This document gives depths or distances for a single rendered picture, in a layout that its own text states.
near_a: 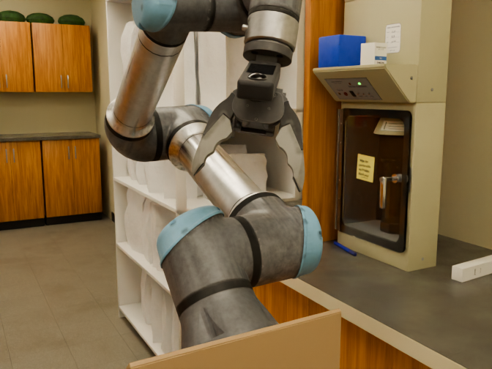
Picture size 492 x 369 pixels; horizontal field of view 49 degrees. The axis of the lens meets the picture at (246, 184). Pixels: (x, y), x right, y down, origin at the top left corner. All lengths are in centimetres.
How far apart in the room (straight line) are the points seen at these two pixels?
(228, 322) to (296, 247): 19
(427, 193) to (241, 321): 97
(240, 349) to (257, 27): 43
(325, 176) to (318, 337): 115
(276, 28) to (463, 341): 75
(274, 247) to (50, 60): 567
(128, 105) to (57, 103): 571
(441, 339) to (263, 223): 53
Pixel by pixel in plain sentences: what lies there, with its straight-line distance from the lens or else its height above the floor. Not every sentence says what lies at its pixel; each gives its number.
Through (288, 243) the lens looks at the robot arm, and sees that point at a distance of 85.
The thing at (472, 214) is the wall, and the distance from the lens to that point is 200.
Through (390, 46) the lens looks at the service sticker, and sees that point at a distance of 162.
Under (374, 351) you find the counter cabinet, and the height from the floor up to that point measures 84.
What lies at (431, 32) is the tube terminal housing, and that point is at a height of 159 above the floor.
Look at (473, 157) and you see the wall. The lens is 198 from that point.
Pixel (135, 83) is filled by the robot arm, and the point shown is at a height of 145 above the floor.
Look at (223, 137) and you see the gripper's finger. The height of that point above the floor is 138.
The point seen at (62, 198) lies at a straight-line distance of 628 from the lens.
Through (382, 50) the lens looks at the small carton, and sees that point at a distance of 157.
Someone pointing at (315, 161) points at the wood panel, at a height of 122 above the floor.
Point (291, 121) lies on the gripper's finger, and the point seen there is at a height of 140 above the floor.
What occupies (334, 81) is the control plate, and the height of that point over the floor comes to 147.
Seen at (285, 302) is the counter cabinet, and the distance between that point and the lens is 165.
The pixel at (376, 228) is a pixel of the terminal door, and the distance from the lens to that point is 166.
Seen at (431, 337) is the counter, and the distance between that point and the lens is 123.
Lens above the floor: 144
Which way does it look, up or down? 10 degrees down
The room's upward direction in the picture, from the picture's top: straight up
